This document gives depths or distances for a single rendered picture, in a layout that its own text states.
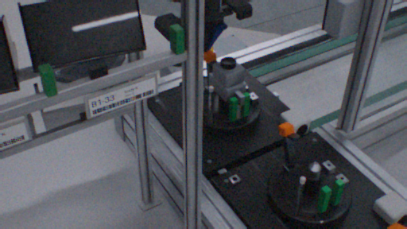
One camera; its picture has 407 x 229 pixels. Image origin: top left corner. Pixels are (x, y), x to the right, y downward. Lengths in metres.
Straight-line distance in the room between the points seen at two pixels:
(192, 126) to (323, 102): 0.56
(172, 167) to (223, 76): 0.19
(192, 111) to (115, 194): 0.43
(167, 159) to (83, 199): 0.19
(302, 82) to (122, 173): 0.47
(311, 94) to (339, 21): 0.34
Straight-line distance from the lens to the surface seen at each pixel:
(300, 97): 1.19
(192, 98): 0.64
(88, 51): 0.60
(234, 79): 0.96
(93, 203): 1.03
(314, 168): 0.84
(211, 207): 0.89
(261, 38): 1.48
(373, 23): 0.91
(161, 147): 0.98
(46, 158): 1.14
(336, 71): 1.29
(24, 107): 0.55
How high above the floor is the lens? 1.64
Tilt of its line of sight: 41 degrees down
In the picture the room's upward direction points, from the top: 1 degrees clockwise
